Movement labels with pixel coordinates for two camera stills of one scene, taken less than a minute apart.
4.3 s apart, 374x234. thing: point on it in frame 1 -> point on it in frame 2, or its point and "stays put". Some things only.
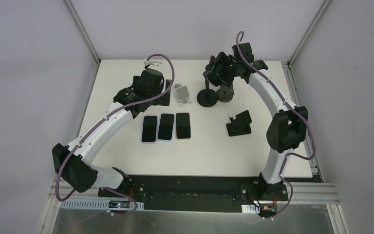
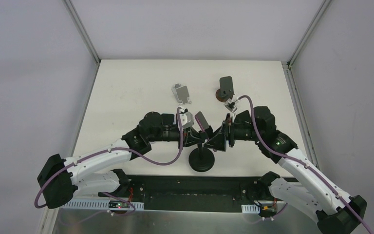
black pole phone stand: [207, 97] -> [201, 159]
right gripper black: [213, 71] -> [230, 135]
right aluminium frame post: [308, 32] stays put
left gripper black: [162, 91] -> [184, 136]
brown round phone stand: [226, 93] stays put
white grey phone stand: [181, 93] stays put
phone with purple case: [213, 78] -> [202, 122]
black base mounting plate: [200, 192] stays put
